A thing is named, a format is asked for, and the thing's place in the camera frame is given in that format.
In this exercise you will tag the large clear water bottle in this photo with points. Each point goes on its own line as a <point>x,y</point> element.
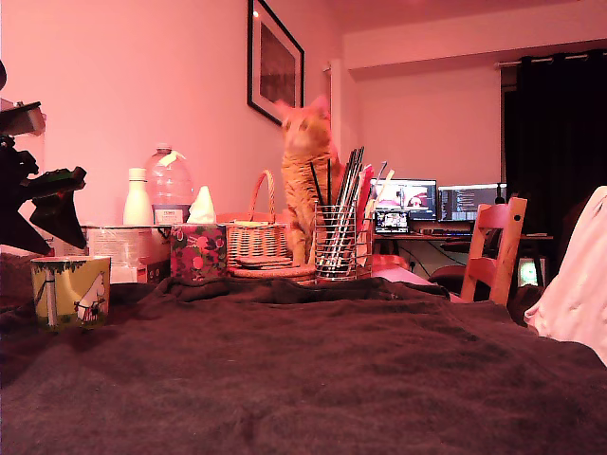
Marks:
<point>168,185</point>

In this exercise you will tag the dark fleece table cloth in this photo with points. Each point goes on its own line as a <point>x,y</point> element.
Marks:
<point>303,379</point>

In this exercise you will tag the large printed cardboard box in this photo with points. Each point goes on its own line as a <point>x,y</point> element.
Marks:
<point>125,251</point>

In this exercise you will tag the pale pink hanging garment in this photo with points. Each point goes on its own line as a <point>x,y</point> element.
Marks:
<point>578,284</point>

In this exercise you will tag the monitor showing code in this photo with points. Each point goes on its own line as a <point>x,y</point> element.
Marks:
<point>467,204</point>

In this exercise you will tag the orange tabby cat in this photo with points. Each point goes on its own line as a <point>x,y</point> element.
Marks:
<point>303,189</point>

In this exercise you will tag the wooden desk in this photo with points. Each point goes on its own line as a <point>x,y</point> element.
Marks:
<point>533,237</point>

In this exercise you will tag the wooden chair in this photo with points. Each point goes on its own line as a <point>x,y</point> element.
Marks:
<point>491,267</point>

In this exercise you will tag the curtain rod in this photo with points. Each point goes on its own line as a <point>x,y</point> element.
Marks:
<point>545,59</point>

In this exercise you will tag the red flat utensil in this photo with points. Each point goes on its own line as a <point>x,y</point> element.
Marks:
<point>364,189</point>

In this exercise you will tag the floral tissue box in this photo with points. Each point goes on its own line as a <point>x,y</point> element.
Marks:
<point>196,253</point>

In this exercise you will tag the black straw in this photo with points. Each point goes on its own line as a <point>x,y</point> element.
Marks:
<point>315,179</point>
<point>328,180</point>

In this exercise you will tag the small laptop screen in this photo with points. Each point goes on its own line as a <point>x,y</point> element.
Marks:
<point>391,223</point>

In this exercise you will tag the white insulated bottle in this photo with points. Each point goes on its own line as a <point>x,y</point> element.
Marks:
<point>137,204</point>

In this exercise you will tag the stack of cork coasters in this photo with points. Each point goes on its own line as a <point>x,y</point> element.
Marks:
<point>272,273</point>

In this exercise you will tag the computer case with glowing fan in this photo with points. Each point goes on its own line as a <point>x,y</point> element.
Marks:
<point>528,272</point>

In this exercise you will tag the yellow illustrated cartoon mug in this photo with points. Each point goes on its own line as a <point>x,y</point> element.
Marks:
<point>71,294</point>

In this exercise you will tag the white tissue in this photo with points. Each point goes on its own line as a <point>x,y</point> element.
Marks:
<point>201,208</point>

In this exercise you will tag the black curtain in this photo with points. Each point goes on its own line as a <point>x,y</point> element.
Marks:
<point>559,142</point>

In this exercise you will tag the monitor showing video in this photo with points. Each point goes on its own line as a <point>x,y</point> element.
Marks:
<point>405,196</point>

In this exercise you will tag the dark chopstick set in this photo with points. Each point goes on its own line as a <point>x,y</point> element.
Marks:
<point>351,166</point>

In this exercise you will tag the black framed wall picture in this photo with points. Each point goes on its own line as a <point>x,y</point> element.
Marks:
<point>276,61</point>

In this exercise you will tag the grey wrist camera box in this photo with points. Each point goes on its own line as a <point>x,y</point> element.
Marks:
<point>26,121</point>

